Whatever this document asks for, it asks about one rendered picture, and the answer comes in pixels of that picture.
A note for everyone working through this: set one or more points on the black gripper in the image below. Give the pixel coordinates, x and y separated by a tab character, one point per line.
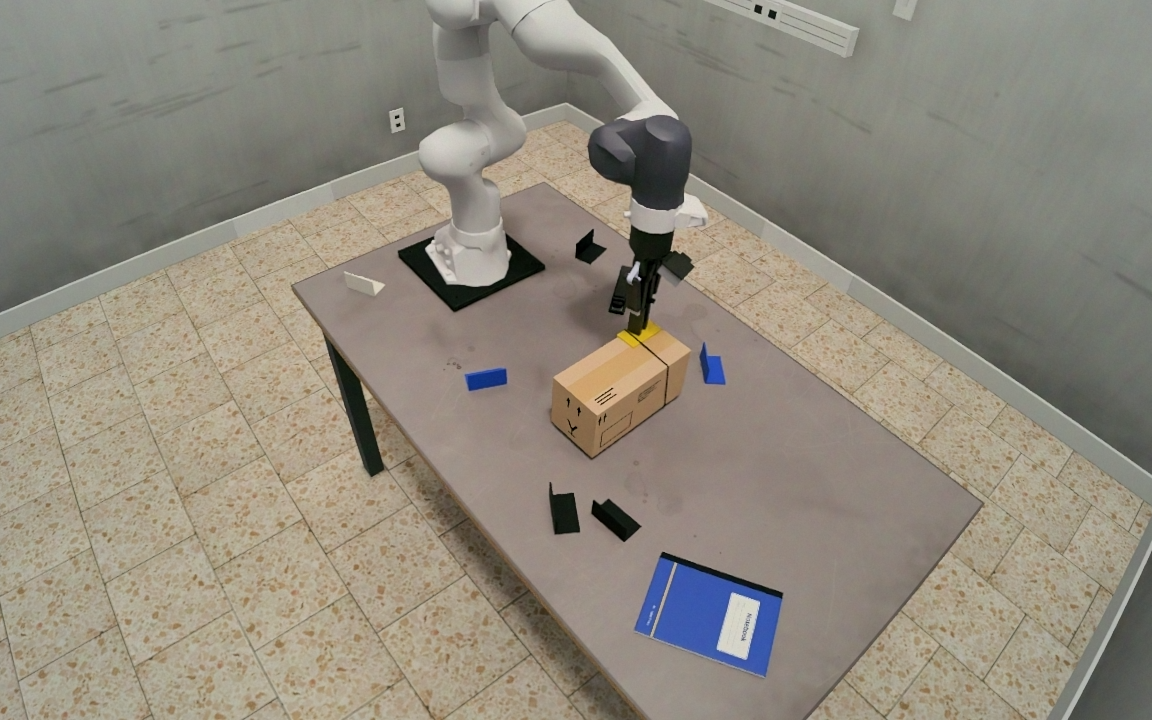
644	245

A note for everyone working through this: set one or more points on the blue l-shaped angle piece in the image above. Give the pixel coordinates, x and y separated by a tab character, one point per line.
713	365

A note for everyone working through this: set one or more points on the blue l-shaped bracket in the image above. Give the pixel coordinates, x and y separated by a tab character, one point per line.
485	379

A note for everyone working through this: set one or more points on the brown cardboard box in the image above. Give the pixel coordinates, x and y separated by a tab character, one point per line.
605	395

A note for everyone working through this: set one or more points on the blue notebook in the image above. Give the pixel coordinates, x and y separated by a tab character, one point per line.
711	614

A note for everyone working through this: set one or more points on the yellow flat panel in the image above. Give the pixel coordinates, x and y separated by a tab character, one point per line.
650	331

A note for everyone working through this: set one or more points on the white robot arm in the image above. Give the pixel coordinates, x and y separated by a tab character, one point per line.
651	155

